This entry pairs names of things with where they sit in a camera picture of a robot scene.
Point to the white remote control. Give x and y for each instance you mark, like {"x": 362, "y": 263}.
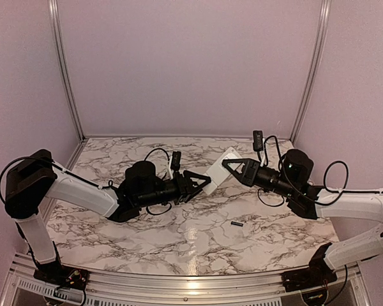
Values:
{"x": 217, "y": 172}

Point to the front aluminium rail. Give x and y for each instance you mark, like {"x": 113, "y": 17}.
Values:
{"x": 119, "y": 288}

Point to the black battery right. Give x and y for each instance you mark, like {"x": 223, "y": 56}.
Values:
{"x": 236, "y": 223}

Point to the aluminium frame post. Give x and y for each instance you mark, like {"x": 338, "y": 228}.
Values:
{"x": 63, "y": 66}
{"x": 318, "y": 49}

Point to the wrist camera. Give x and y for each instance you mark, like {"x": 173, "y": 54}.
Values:
{"x": 258, "y": 144}
{"x": 174, "y": 163}

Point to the left aluminium frame post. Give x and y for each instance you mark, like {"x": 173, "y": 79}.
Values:
{"x": 63, "y": 66}

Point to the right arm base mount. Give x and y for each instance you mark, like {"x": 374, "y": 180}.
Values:
{"x": 306, "y": 278}

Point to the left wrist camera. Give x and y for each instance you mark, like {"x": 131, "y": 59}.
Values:
{"x": 174, "y": 163}

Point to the right aluminium frame post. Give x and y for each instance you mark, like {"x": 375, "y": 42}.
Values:
{"x": 318, "y": 49}

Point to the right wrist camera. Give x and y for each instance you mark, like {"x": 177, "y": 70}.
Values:
{"x": 258, "y": 144}

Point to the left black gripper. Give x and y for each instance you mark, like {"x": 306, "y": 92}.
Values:
{"x": 185, "y": 188}

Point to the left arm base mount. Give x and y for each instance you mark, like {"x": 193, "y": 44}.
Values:
{"x": 66, "y": 277}

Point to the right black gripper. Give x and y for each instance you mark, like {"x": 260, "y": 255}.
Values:
{"x": 248, "y": 173}

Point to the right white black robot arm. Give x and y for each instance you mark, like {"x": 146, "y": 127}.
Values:
{"x": 312, "y": 202}

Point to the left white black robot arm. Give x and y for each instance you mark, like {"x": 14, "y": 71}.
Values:
{"x": 26, "y": 181}

